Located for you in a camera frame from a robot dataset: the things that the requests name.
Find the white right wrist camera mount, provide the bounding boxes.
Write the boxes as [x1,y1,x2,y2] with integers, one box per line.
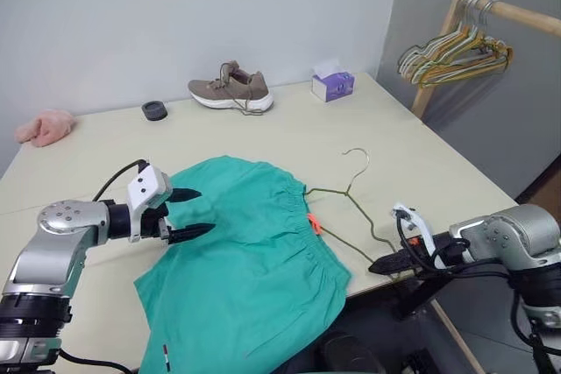
[390,202,444,271]

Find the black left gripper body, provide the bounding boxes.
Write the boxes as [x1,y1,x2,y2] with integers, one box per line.
[139,200,174,243]

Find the small black round container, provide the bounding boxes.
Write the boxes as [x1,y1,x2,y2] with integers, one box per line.
[140,100,169,123]

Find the brown sneaker with white sole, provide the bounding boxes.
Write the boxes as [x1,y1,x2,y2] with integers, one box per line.
[188,59,276,118]

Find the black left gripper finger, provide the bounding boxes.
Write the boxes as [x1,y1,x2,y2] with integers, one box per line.
[167,223,217,245]
[171,187,203,206]

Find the green shorts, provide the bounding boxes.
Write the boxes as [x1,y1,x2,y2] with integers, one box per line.
[132,154,352,374]

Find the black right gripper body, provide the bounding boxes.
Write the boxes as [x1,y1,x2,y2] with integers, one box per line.
[408,236,440,272]

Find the small orange clip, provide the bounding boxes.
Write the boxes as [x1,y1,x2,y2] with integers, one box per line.
[306,212,324,236]

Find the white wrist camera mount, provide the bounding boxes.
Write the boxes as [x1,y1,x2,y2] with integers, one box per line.
[126,166,174,244]
[390,202,444,271]

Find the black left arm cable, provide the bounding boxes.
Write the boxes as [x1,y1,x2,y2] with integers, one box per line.
[58,159,148,374]

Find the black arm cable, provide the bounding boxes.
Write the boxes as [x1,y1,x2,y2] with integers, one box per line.
[58,159,148,374]
[394,210,554,374]

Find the wooden clothes rack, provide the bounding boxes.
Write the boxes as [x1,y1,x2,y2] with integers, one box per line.
[410,0,561,120]

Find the purple and white tissue box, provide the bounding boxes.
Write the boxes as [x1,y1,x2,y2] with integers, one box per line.
[310,58,358,104]

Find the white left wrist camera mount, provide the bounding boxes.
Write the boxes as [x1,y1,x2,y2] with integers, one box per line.
[126,166,174,244]

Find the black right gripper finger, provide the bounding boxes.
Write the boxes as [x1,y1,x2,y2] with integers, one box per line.
[367,251,420,275]

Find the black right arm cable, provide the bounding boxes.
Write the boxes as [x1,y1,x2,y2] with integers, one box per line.
[394,210,554,374]

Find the olive wire hanger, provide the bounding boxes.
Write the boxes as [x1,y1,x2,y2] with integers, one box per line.
[302,147,411,282]

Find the pink fluffy slipper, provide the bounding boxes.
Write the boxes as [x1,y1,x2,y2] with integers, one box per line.
[13,108,77,149]

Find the dark rounded shape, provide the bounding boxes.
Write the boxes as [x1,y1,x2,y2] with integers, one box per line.
[323,333,374,374]

